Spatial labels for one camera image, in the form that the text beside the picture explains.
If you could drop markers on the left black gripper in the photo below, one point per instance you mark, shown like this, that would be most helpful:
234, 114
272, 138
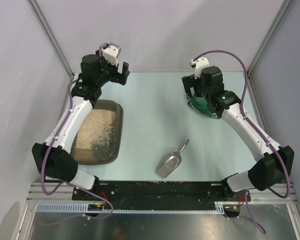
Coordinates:
119, 78

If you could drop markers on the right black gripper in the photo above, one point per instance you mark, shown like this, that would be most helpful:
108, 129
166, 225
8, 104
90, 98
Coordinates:
189, 82

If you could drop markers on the green litter bag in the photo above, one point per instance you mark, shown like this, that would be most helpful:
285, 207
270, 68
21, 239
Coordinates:
203, 106

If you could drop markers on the brown litter box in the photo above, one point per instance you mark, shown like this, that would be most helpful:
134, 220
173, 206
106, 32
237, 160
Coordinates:
99, 137

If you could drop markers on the metal scoop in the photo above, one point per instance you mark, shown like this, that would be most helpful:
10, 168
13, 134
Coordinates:
170, 161

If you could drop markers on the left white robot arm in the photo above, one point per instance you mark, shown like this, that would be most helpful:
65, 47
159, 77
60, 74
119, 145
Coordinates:
53, 157

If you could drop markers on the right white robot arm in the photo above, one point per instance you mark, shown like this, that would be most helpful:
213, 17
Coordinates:
273, 161

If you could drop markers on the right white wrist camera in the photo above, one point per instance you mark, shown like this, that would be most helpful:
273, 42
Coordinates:
198, 65

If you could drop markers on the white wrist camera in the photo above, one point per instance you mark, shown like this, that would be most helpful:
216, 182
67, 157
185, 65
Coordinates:
110, 52
198, 65

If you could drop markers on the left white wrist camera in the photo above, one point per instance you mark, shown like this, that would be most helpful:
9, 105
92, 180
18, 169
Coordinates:
110, 52

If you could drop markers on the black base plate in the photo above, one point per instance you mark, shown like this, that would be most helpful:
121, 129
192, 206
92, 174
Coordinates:
164, 195

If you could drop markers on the grey cable duct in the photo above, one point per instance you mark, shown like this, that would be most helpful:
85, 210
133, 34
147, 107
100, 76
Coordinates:
92, 208

